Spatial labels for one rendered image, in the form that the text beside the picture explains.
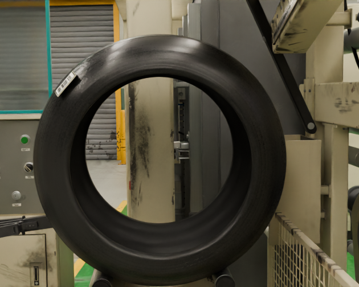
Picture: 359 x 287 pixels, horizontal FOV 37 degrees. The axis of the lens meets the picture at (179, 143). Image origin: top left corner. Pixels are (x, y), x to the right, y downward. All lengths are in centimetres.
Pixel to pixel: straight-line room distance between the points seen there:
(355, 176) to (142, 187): 359
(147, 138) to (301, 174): 45
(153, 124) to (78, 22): 938
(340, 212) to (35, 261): 107
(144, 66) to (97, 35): 964
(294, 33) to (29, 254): 120
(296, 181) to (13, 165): 101
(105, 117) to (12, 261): 879
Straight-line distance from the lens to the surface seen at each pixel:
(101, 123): 1078
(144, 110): 155
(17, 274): 206
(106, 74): 116
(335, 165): 160
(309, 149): 156
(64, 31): 1094
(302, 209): 158
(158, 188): 158
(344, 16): 146
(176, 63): 116
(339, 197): 162
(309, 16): 132
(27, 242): 202
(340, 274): 107
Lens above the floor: 134
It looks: 6 degrees down
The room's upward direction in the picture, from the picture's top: 1 degrees counter-clockwise
